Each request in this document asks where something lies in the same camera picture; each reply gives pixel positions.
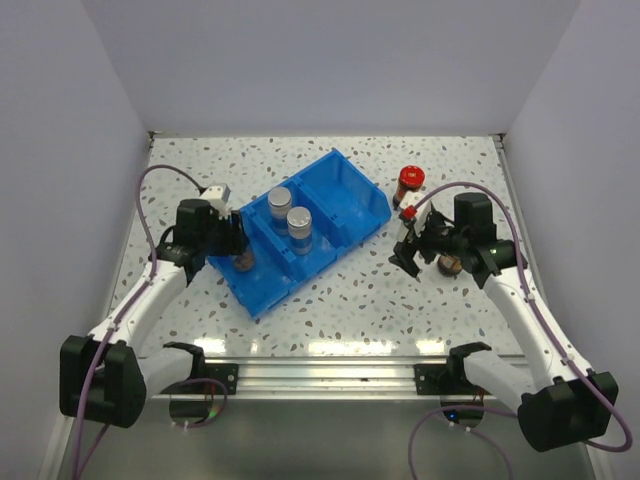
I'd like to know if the silver-lid shaker jar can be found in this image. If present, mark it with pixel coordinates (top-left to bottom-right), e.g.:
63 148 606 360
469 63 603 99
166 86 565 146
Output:
287 206 312 255

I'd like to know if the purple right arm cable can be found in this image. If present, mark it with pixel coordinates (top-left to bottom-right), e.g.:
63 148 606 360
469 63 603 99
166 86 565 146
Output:
407 180 632 480

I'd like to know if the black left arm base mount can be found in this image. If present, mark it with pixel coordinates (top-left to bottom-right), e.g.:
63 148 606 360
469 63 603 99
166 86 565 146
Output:
201 363 239 395

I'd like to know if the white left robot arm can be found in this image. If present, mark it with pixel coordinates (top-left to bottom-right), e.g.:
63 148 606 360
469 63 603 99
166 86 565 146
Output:
59 198 249 428

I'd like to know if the red-cap dark sauce jar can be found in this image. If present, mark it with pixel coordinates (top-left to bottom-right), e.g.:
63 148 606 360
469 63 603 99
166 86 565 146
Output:
392 165 425 209

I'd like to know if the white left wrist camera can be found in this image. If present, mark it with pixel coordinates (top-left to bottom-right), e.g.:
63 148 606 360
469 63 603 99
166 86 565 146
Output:
200 183 231 214

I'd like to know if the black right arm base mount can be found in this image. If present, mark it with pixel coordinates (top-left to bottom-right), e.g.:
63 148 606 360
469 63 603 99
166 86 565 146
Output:
413 363 455 396

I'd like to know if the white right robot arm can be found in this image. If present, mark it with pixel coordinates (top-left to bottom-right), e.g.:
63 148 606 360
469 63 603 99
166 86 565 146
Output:
390 192 619 452

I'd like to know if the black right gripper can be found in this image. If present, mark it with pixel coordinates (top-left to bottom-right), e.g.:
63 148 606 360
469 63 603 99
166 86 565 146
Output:
389 210 468 277

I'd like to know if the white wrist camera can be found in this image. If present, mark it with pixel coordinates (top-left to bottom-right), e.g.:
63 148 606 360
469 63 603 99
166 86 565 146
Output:
396 200 432 243
200 183 231 214

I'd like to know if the silver-lid blue-label spice jar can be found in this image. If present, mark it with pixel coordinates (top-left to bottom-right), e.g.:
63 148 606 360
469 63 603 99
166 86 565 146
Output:
267 186 292 235

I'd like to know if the black-cap brown spice bottle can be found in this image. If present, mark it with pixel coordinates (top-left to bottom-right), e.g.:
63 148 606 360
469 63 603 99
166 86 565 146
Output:
233 250 256 273

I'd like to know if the red-cap brown sauce jar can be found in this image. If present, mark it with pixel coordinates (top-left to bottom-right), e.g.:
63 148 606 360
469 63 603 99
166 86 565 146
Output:
437 255 463 277

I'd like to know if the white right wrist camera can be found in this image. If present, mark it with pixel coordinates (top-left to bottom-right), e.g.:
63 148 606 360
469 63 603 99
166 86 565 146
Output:
396 200 432 243

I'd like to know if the blue three-compartment plastic bin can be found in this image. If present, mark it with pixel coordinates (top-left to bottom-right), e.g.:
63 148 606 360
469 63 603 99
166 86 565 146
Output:
209 149 391 318

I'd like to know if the aluminium front rail frame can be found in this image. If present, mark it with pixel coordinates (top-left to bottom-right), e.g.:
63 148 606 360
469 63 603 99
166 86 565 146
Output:
149 355 531 401

